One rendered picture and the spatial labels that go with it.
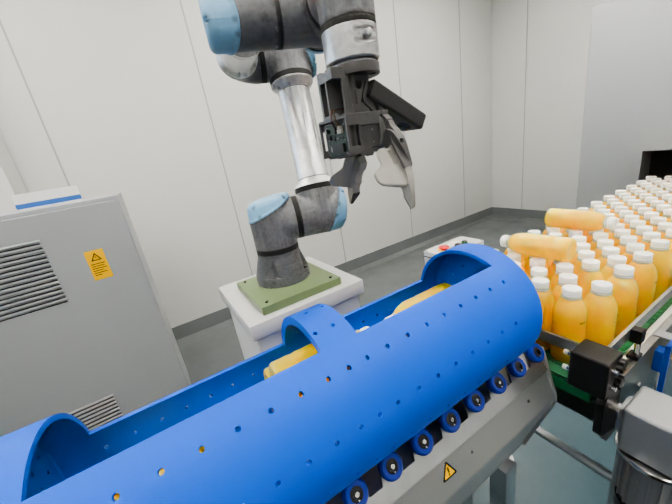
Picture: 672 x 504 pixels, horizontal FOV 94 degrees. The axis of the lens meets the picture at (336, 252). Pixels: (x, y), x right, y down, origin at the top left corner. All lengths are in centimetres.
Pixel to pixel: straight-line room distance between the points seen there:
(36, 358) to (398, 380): 180
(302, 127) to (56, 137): 248
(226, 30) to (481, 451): 87
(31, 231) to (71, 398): 84
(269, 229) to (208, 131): 244
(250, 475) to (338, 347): 19
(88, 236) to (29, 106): 152
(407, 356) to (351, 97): 39
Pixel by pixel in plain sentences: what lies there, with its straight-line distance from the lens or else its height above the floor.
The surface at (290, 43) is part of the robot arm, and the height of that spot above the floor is 166.
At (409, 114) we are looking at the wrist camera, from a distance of 52.
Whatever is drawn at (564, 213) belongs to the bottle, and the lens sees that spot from 136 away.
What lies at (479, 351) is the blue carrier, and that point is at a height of 112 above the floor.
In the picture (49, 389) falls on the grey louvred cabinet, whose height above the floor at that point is 63.
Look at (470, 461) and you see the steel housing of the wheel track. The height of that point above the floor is 87.
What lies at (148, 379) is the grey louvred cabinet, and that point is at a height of 46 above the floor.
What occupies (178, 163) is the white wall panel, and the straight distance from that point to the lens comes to 313.
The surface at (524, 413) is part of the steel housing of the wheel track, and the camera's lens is 90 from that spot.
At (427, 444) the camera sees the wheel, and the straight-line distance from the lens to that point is 69.
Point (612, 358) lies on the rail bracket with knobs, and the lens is 88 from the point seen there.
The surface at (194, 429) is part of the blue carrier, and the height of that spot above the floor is 121.
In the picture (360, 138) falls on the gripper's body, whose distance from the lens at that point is 45.
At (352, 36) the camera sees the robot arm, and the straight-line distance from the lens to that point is 47.
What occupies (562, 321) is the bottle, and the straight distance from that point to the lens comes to 94.
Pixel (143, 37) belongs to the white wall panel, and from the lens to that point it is 329.
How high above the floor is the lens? 149
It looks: 18 degrees down
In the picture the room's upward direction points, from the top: 9 degrees counter-clockwise
